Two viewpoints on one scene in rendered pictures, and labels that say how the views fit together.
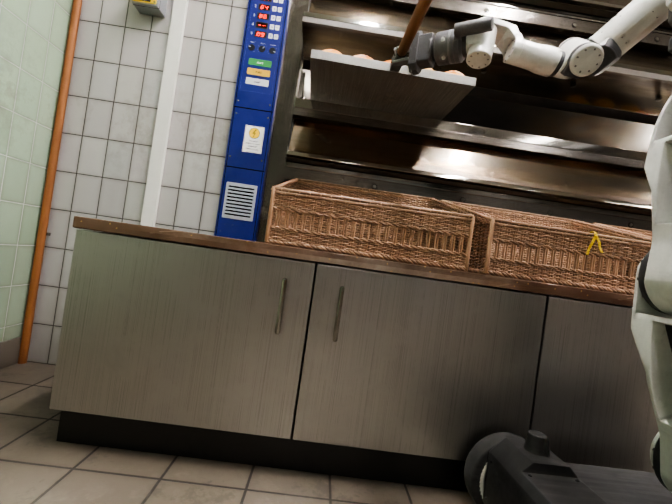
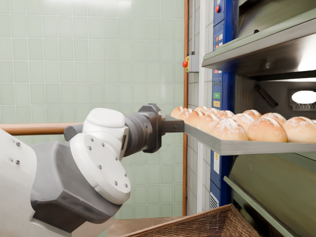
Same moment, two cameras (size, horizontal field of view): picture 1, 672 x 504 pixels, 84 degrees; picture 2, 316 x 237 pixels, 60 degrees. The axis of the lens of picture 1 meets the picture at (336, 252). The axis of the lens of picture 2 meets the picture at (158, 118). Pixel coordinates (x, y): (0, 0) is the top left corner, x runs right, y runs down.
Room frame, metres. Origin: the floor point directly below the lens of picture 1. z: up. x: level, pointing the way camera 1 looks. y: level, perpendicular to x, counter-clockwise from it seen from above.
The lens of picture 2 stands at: (1.07, -0.83, 1.31)
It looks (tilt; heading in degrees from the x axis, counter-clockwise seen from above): 6 degrees down; 86
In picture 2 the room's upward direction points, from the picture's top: straight up
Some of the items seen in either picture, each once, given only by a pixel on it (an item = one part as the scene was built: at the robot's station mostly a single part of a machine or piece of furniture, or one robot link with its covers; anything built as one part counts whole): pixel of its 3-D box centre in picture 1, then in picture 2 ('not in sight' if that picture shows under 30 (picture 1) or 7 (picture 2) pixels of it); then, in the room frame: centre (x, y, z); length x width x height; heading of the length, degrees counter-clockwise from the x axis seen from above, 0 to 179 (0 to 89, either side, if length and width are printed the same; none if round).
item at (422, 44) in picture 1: (432, 49); (138, 130); (1.08, -0.20, 1.21); 0.12 x 0.10 x 0.13; 59
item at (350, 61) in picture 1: (383, 91); (245, 125); (1.37, -0.09, 1.21); 0.55 x 0.36 x 0.03; 94
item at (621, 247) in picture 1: (538, 241); not in sight; (1.24, -0.67, 0.72); 0.56 x 0.49 x 0.28; 93
